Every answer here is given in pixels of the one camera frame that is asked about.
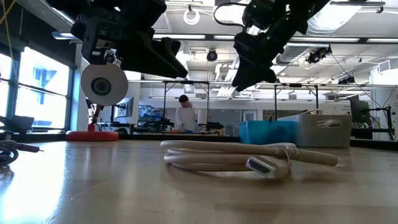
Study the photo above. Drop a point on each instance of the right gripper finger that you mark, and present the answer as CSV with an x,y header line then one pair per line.
x,y
248,76
269,74

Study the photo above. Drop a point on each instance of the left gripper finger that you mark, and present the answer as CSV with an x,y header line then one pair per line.
x,y
169,46
146,59

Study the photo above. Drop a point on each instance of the purple cloth item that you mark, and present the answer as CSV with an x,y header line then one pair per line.
x,y
18,145

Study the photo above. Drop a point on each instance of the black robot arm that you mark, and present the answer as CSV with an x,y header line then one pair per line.
x,y
214,125
161,124

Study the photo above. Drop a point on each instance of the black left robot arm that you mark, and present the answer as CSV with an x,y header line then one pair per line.
x,y
109,7

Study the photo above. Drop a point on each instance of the red desk lamp white shade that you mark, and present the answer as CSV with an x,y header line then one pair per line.
x,y
115,77

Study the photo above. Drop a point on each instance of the black ceiling spotlight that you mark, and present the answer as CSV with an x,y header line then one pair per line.
x,y
212,55

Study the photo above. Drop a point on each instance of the grey computer monitor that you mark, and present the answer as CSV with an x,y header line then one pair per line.
x,y
124,107

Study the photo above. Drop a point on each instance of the blue plastic bin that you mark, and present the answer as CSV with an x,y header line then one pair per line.
x,y
267,133

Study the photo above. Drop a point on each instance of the small white box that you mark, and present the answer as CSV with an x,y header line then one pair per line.
x,y
202,116

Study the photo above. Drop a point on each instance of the person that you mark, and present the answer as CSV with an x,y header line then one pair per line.
x,y
186,118

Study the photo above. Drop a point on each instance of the grey plastic basket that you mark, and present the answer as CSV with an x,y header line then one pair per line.
x,y
311,135

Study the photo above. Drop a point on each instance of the black computer monitor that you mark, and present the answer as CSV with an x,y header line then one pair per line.
x,y
357,109

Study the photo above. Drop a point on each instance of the black desk device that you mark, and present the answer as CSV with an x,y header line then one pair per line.
x,y
21,123

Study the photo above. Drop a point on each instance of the black metal frame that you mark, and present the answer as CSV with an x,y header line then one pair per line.
x,y
186,82
295,85

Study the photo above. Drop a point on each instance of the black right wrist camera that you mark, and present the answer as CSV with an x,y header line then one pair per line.
x,y
255,15

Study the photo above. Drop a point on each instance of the black ceiling camera rig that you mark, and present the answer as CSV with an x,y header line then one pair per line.
x,y
318,53

